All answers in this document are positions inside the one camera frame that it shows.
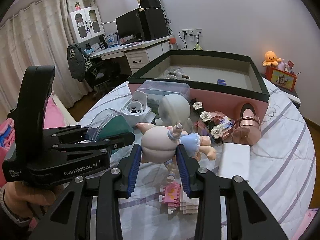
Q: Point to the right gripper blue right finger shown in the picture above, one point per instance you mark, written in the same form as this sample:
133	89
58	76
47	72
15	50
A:
188	167

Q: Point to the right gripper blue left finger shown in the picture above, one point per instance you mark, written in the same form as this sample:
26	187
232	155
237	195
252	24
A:
129	167

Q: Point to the pink white brick figure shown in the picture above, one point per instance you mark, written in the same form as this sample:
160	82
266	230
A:
173	196

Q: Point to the pig-tailed doll figurine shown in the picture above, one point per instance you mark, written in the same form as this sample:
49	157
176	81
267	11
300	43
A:
159	144

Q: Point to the white power adapter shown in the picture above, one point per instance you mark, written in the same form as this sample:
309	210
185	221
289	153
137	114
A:
235	161

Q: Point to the clear heart-shaped teal box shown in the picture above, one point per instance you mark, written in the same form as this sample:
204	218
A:
106	124

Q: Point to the white plastic fan housing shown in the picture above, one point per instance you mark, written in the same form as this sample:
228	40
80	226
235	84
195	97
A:
136	109

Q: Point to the astronaut figure silver helmet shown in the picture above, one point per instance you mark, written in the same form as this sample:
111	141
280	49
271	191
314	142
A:
174	109

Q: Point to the rose gold cylinder device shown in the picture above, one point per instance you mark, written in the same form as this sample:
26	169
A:
246	126

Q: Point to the clear plastic storage box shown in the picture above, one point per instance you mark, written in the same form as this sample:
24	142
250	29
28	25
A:
156	90

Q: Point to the person's left hand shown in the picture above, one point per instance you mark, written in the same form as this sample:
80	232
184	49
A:
15	198

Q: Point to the black hair clip white flowers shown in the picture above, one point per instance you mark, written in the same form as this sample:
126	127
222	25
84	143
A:
207	124

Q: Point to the blue patterned lighter box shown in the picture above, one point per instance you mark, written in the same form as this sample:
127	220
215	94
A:
221	82

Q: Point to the clear bag with parts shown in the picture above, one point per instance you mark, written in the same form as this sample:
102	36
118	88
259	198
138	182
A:
175	73

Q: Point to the large pink black-rimmed box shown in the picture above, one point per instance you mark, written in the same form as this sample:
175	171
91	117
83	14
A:
243	80

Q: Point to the office chair with jacket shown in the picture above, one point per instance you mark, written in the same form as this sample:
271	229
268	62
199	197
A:
83	69

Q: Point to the white desk with drawers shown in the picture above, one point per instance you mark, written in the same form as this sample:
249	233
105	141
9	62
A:
137	54

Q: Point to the bottle with orange cap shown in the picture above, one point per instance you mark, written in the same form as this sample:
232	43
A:
173	43

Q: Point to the low black white cabinet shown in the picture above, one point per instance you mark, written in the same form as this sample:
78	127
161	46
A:
291	95

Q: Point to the red orange picture box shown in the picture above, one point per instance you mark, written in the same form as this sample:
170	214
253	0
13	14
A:
281	78

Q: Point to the orange octopus plush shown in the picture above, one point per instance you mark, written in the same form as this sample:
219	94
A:
271	59

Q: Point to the white glass-door cabinet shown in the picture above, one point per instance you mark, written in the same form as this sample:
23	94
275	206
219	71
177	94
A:
85	24

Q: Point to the black computer monitor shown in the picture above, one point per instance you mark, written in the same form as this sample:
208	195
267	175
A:
128	27

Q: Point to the black speaker on tower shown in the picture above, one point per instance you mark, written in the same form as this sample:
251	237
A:
145	4

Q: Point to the white wall power strip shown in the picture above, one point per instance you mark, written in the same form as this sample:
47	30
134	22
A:
198	32

